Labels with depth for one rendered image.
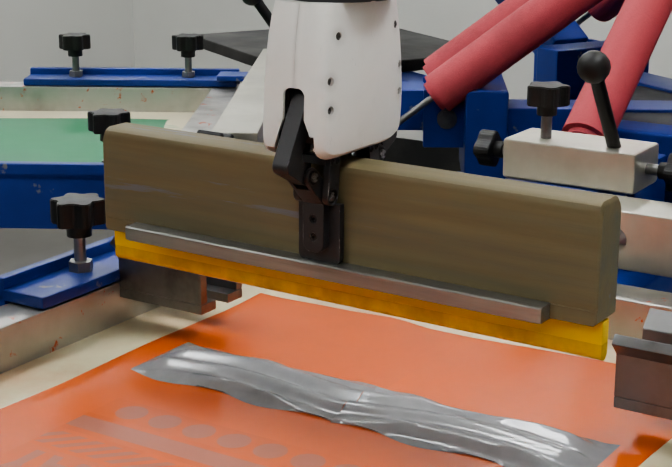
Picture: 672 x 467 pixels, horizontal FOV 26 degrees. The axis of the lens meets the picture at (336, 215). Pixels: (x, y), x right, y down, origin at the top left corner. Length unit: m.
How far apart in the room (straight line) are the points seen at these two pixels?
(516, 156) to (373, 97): 0.39
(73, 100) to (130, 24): 4.56
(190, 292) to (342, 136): 0.28
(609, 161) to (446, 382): 0.29
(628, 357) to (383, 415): 0.17
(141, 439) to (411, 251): 0.22
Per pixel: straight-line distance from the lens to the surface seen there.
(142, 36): 6.63
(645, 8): 1.56
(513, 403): 1.04
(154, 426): 1.00
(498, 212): 0.88
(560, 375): 1.09
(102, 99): 2.08
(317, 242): 0.93
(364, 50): 0.91
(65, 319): 1.15
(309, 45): 0.89
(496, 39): 1.68
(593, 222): 0.85
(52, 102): 2.09
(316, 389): 1.04
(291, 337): 1.16
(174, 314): 1.21
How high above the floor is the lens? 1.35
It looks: 15 degrees down
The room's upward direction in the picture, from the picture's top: straight up
